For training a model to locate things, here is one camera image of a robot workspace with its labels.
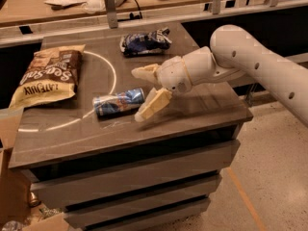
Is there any cardboard box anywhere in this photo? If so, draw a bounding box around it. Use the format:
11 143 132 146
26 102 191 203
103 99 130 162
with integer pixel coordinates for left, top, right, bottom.
0 109 69 231

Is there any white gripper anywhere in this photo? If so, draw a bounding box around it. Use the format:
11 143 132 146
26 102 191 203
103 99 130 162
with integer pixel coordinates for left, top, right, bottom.
131 56 193 122

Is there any grey drawer cabinet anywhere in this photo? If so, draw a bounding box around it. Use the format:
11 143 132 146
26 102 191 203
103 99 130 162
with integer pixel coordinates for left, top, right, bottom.
9 30 252 231

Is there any grey metal post left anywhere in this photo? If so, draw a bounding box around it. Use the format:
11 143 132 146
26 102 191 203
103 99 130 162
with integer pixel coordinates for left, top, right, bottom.
104 0 118 29

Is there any black cable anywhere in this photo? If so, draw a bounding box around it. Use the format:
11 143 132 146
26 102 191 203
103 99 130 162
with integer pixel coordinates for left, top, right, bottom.
116 0 143 22

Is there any brown sea salt chip bag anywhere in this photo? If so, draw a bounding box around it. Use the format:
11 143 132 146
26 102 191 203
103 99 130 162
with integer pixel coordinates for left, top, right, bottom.
9 44 85 109

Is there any blue chip bag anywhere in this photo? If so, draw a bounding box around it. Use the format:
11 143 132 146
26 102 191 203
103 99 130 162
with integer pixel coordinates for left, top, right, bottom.
119 27 172 57

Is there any redbull can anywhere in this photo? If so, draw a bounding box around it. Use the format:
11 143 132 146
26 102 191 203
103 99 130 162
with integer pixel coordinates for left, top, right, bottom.
92 88 145 116

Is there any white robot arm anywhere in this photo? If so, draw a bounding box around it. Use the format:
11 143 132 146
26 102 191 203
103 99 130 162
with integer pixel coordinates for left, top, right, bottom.
132 25 308 125

